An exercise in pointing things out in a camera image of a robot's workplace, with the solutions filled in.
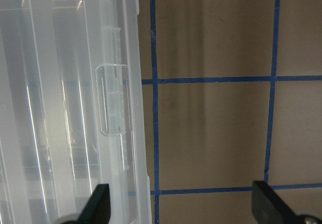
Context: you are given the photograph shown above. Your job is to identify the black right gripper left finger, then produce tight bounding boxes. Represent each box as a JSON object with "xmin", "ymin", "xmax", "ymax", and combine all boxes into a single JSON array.
[{"xmin": 77, "ymin": 184, "xmax": 111, "ymax": 224}]

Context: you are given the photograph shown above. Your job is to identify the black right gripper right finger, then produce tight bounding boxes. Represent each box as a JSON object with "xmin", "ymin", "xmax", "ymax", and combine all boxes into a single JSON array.
[{"xmin": 252, "ymin": 181, "xmax": 305, "ymax": 224}]

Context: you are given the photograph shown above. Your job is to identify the clear plastic box lid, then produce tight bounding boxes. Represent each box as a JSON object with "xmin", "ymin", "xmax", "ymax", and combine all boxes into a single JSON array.
[{"xmin": 1, "ymin": 0, "xmax": 152, "ymax": 223}]

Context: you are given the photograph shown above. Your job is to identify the blue tape vertical strip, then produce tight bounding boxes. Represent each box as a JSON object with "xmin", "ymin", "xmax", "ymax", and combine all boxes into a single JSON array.
[
  {"xmin": 150, "ymin": 0, "xmax": 160, "ymax": 223},
  {"xmin": 264, "ymin": 0, "xmax": 280, "ymax": 183}
]

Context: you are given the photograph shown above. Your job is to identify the blue tape horizontal strip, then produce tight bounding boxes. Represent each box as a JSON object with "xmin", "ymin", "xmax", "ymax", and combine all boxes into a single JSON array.
[{"xmin": 142, "ymin": 75, "xmax": 321, "ymax": 85}]

